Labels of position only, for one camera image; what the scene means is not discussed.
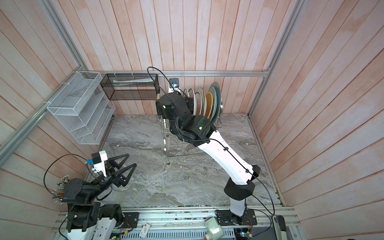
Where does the steel wire dish rack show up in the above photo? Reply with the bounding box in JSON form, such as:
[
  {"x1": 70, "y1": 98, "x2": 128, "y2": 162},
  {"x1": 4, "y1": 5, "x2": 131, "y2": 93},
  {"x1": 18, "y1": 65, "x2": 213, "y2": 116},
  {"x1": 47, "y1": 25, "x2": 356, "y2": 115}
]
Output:
[{"x1": 156, "y1": 94, "x2": 224, "y2": 166}]

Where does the grey green plate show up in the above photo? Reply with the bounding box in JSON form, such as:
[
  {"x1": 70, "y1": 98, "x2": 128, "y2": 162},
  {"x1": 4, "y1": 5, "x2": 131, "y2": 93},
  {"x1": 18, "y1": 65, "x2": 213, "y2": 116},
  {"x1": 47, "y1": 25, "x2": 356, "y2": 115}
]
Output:
[{"x1": 211, "y1": 82, "x2": 222, "y2": 124}]

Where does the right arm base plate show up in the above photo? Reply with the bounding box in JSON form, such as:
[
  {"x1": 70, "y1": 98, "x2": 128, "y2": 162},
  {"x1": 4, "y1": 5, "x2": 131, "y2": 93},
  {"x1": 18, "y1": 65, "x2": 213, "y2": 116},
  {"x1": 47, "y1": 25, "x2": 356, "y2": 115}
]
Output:
[{"x1": 215, "y1": 209, "x2": 257, "y2": 227}]

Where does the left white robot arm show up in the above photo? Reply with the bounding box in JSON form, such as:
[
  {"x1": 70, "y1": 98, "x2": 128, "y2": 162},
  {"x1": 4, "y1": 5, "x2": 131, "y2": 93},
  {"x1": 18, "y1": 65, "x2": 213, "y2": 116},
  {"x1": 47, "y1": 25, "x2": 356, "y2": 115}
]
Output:
[{"x1": 59, "y1": 151, "x2": 139, "y2": 240}]

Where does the yellow woven plate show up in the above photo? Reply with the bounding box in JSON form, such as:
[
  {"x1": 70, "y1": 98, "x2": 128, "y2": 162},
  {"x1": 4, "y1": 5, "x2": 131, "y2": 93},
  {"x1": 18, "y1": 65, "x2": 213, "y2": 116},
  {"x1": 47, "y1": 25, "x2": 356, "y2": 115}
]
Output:
[{"x1": 204, "y1": 92, "x2": 213, "y2": 119}]

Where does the red pencil holder cup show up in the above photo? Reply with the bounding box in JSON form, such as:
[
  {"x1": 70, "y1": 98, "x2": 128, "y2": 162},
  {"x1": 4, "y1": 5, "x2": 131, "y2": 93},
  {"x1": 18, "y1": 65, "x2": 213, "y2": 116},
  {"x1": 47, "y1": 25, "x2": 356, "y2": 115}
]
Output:
[{"x1": 54, "y1": 175, "x2": 73, "y2": 199}]

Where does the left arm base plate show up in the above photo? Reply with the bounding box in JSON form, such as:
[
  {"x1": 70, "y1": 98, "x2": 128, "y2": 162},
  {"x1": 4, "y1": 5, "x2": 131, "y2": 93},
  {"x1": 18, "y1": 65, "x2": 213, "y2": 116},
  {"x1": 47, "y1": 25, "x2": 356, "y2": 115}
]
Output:
[{"x1": 116, "y1": 212, "x2": 140, "y2": 229}]

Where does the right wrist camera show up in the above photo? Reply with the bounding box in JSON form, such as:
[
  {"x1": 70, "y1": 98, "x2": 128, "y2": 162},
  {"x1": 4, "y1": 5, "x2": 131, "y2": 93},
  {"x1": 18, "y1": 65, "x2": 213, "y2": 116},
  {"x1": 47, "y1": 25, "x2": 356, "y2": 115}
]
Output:
[{"x1": 168, "y1": 78, "x2": 181, "y2": 93}]

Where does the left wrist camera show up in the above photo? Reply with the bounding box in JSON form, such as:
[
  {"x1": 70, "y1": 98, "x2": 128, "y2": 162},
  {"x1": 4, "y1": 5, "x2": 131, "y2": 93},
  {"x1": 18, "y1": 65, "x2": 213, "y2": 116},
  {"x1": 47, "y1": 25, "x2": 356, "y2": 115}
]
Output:
[{"x1": 86, "y1": 151, "x2": 108, "y2": 177}]

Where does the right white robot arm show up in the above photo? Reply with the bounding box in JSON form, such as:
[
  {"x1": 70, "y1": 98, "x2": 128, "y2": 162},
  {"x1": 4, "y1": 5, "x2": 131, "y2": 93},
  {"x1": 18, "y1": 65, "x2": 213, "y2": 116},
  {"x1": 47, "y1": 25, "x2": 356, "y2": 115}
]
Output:
[{"x1": 156, "y1": 91, "x2": 261, "y2": 217}]

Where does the black mesh wall basket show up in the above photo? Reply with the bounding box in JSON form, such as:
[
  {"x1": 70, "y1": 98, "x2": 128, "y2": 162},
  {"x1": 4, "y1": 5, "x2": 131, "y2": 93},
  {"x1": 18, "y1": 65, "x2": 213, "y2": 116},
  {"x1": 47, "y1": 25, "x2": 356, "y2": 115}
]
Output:
[{"x1": 101, "y1": 73, "x2": 160, "y2": 101}]

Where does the white green device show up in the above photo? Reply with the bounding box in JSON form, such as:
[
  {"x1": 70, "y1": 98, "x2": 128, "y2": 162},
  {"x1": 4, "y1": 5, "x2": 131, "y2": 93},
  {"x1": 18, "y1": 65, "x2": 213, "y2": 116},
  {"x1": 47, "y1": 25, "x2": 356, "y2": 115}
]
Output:
[{"x1": 205, "y1": 217, "x2": 224, "y2": 240}]

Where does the light teal flower plate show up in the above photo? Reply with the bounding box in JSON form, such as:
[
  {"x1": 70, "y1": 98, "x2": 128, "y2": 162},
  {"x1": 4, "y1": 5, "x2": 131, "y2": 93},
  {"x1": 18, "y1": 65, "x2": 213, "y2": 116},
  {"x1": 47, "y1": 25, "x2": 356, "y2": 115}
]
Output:
[{"x1": 206, "y1": 87, "x2": 217, "y2": 122}]

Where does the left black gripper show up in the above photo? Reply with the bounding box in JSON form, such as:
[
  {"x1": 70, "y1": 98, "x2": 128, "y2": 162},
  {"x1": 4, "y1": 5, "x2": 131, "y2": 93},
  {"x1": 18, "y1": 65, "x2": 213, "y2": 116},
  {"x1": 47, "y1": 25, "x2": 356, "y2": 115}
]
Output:
[{"x1": 86, "y1": 153, "x2": 138, "y2": 201}]

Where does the white wire wall shelf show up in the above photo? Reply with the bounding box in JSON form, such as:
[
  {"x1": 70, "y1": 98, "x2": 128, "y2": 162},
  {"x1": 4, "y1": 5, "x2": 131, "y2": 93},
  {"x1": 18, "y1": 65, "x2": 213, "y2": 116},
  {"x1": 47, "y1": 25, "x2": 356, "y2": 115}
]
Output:
[{"x1": 47, "y1": 72, "x2": 115, "y2": 145}]

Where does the cream floral plate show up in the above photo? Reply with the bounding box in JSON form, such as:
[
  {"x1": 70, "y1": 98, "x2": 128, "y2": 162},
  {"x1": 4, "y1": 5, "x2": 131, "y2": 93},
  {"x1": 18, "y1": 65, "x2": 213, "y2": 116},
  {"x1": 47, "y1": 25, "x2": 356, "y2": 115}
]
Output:
[{"x1": 198, "y1": 88, "x2": 206, "y2": 116}]

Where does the aluminium frame rail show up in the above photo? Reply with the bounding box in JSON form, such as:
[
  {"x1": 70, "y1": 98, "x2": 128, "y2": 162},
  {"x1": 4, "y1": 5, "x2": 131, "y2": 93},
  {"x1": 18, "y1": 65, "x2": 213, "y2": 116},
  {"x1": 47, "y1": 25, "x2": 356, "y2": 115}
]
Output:
[{"x1": 1, "y1": 1, "x2": 308, "y2": 166}]

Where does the orange sunburst plate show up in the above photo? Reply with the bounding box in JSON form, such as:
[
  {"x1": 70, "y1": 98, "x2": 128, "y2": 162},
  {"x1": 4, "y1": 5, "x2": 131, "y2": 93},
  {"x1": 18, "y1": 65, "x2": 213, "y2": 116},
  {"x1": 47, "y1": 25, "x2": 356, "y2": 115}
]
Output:
[
  {"x1": 194, "y1": 92, "x2": 202, "y2": 115},
  {"x1": 188, "y1": 88, "x2": 197, "y2": 115}
]

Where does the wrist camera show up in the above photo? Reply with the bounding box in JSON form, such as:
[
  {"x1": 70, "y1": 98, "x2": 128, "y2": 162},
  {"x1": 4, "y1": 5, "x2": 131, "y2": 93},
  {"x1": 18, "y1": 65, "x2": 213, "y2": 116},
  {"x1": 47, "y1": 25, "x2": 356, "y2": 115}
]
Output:
[
  {"x1": 86, "y1": 151, "x2": 108, "y2": 177},
  {"x1": 168, "y1": 78, "x2": 181, "y2": 93}
]

